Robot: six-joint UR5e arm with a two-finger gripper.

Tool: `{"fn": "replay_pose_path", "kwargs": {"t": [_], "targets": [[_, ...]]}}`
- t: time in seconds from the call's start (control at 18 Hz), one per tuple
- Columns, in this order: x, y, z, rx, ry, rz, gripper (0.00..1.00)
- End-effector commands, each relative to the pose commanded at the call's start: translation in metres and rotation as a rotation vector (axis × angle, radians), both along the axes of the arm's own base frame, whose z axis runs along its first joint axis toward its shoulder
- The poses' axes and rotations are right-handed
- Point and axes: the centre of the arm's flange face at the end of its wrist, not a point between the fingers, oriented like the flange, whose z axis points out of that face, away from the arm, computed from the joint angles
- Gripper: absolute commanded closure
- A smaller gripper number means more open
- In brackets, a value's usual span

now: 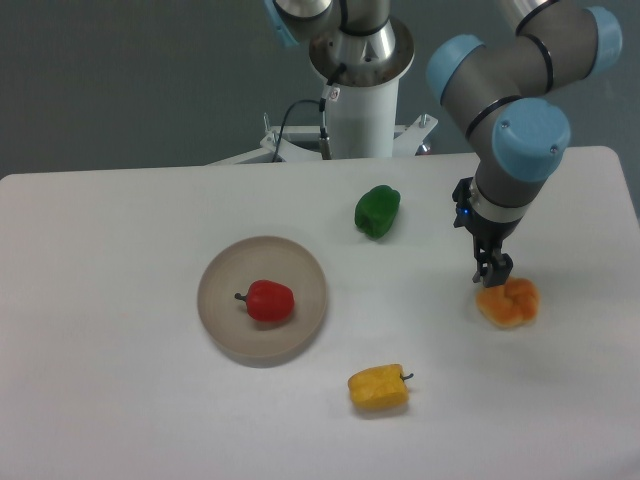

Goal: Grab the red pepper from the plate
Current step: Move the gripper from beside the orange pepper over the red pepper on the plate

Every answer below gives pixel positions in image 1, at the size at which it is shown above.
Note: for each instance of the green bell pepper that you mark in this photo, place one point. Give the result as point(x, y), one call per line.
point(376, 210)

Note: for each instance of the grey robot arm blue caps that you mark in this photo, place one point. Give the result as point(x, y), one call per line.
point(496, 97)

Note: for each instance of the orange bread roll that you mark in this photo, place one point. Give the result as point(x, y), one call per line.
point(510, 305)

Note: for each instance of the yellow bell pepper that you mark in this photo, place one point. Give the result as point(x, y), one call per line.
point(379, 388)

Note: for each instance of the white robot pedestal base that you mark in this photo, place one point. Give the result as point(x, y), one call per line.
point(358, 122)

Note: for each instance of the beige round plate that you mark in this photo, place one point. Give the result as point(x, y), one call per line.
point(242, 338)

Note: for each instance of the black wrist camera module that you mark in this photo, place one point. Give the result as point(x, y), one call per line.
point(461, 197)

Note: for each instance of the red bell pepper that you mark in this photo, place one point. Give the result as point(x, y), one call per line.
point(268, 301)

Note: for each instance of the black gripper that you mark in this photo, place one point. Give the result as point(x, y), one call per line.
point(487, 236)

